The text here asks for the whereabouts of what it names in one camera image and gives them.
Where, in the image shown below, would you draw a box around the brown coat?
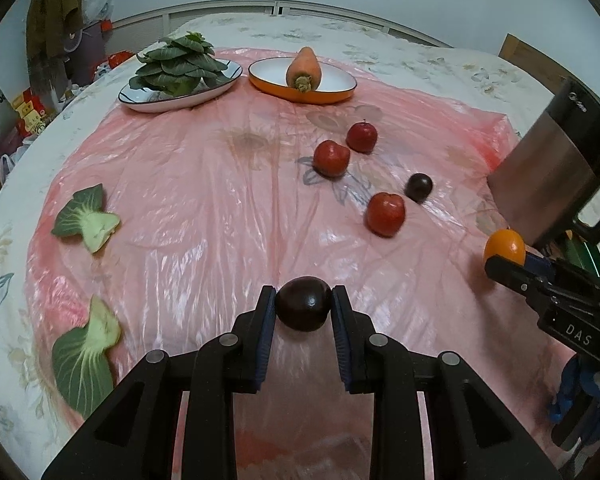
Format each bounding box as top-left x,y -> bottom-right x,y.
26,0 -> 83,61

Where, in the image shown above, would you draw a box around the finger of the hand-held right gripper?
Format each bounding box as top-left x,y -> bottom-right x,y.
484,255 -> 556,311
525,252 -> 600,292

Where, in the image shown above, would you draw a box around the bok choy piece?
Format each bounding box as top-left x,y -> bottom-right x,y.
51,295 -> 122,418
51,183 -> 121,254

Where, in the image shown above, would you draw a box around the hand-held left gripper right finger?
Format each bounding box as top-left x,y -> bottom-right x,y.
330,285 -> 563,480

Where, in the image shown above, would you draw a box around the orange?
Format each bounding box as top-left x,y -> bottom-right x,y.
483,228 -> 527,267

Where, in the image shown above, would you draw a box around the clear plastic container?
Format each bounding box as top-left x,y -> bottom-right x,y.
30,55 -> 66,106

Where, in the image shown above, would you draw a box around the carrot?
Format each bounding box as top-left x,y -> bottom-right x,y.
285,47 -> 322,94

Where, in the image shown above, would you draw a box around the green box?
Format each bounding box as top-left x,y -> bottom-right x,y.
555,240 -> 600,281

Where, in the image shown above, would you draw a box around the blue fabric strap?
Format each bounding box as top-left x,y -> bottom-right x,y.
549,355 -> 600,453

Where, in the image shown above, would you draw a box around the white oval plate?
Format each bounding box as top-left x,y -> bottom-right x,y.
118,60 -> 243,113

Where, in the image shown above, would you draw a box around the pink plastic sheet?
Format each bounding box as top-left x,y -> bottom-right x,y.
27,46 -> 571,480

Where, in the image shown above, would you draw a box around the pile of green leaves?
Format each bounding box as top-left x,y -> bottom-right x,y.
130,31 -> 229,97

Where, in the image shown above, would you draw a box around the black and copper juicer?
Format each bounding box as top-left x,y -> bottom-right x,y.
487,77 -> 600,248

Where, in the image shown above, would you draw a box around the orange oval dish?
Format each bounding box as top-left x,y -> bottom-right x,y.
248,58 -> 358,105

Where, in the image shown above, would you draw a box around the dark plum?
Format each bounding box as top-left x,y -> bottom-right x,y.
275,276 -> 332,332
405,173 -> 434,203

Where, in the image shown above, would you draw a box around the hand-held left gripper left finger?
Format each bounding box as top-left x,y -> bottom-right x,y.
41,285 -> 278,480

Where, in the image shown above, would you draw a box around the white plastic bag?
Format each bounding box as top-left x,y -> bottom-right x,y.
0,152 -> 23,186

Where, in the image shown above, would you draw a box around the small red apple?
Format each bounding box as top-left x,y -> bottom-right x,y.
346,120 -> 379,153
313,140 -> 351,178
365,192 -> 406,237

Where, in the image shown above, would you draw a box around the yellow and red boxes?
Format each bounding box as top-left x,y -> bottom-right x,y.
10,87 -> 56,136

